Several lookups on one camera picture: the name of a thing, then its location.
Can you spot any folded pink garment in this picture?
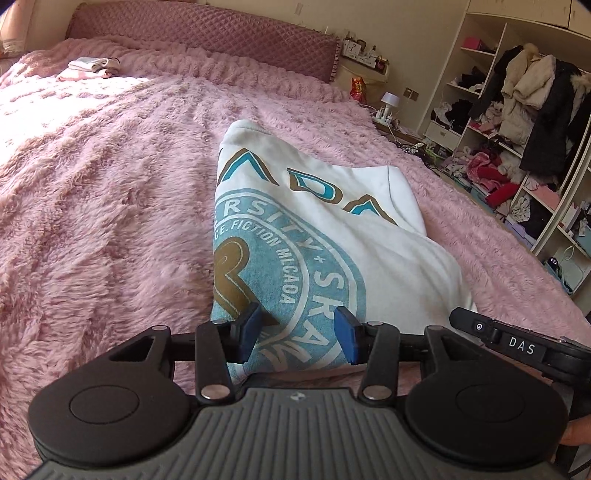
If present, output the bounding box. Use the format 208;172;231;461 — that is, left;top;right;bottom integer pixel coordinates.
58;67;118;81

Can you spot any red cloth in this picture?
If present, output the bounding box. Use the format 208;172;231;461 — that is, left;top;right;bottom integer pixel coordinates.
484;181;521;209

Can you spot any white table lamp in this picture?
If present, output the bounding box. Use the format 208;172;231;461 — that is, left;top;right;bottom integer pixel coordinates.
380;91;402;117

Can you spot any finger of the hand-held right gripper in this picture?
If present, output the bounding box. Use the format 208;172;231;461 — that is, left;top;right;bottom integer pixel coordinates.
450;308;500;344

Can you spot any white power strip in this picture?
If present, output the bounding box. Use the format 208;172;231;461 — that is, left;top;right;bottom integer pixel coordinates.
372;112;403;134

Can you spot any beige puffer coat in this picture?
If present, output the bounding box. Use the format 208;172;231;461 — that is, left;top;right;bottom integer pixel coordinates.
500;43;558;147

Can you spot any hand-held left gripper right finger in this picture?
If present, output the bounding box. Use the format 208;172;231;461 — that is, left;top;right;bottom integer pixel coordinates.
333;305;462;403

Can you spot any person's right hand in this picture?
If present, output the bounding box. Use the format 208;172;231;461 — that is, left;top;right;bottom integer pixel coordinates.
560;414;591;449

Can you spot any black fur-hood coat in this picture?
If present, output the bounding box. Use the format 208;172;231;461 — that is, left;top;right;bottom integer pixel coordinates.
521;59;591;177

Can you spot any pink quilted headboard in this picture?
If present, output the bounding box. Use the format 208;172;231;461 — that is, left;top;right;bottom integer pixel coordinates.
65;2;345;85

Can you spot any white printed sweatshirt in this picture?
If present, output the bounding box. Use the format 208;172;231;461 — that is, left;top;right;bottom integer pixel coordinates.
210;119;478;386

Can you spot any dark hanging jacket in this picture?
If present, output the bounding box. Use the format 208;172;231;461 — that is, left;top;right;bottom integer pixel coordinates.
468;46;523;121

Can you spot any red snack bag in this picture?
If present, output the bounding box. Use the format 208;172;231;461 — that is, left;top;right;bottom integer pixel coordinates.
349;76;369;105

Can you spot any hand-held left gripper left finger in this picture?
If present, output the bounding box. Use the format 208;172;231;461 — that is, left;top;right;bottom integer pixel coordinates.
108;302;265;403

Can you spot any pink fluffy blanket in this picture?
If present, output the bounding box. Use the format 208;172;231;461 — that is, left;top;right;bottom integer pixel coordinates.
0;37;591;464

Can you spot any cream bedside shelf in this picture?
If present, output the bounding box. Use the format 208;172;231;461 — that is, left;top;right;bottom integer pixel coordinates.
338;39;392;85

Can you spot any folded white grey garment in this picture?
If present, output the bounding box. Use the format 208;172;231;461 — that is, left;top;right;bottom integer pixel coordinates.
68;56;122;73

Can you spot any white open wardrobe shelf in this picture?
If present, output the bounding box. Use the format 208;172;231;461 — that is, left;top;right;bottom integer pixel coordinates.
418;0;591;297

